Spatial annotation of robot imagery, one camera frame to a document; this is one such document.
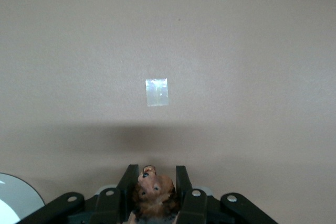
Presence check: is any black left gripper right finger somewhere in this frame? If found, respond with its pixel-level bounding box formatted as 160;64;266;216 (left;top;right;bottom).
175;165;279;224

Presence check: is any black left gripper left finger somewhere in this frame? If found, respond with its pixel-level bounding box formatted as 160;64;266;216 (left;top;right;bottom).
17;164;139;224

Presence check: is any brown lion figurine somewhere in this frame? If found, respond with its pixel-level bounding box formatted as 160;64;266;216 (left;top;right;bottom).
128;165;182;224

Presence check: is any white round disc stand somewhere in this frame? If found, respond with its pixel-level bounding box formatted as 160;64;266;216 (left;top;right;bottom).
0;173;47;224

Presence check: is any clear square tape patch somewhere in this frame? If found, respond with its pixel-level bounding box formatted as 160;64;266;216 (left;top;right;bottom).
145;78;169;107

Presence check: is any brown table cover sheet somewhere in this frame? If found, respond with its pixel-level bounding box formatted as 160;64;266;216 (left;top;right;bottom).
0;0;336;224

